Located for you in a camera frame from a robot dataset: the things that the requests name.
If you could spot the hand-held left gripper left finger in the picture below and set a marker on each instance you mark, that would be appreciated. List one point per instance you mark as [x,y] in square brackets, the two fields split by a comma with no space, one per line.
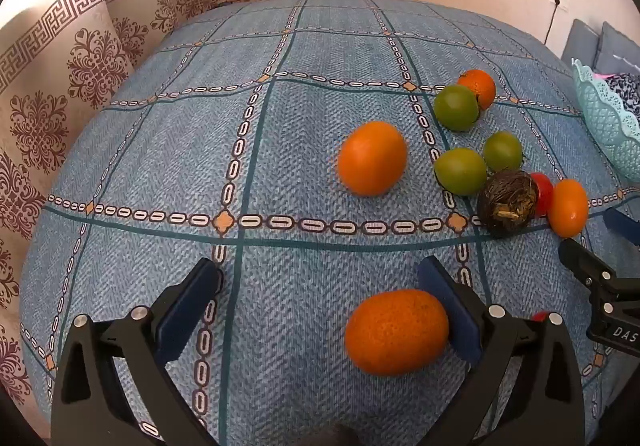
[190,306]

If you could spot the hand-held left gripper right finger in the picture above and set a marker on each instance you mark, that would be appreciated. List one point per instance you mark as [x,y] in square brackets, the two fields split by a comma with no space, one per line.
[457,311]

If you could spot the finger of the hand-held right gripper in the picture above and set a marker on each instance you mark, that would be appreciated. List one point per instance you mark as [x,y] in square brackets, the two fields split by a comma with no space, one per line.
[625,226]
[580,258]

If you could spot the small oval orange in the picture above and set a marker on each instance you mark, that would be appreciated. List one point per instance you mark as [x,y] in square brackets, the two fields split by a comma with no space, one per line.
[567,208]

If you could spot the large oval orange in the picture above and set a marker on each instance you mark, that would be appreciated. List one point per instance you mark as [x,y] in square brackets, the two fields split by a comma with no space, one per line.
[395,333]

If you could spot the teal plastic lattice basket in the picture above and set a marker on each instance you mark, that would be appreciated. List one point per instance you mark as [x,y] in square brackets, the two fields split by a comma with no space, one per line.
[607,125]

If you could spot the green citrus fruit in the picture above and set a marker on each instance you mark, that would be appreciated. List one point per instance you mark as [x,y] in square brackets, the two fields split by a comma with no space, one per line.
[502,151]
[460,171]
[456,108]

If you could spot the large round orange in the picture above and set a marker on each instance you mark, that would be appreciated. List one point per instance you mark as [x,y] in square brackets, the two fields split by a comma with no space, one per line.
[372,158]

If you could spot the small red tomato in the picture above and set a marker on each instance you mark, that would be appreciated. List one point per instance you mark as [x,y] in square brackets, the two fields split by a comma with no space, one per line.
[540,316]

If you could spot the brown hairy taro root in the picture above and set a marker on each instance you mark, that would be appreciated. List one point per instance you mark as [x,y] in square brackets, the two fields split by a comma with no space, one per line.
[507,201]

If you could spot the leopard print cloth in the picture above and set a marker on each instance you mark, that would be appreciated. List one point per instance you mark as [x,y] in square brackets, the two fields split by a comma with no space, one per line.
[627,88]

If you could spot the grey sofa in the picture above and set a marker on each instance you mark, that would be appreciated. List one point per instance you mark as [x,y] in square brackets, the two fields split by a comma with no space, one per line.
[582,45]

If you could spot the small round orange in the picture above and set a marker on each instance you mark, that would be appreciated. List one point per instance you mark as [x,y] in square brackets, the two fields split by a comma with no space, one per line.
[481,84]

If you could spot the beige patterned curtain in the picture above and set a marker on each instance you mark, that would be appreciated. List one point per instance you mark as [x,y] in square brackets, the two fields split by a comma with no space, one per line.
[75,75]

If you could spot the white wall outlet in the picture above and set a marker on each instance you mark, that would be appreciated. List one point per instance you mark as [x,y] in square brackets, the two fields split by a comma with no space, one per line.
[560,0]

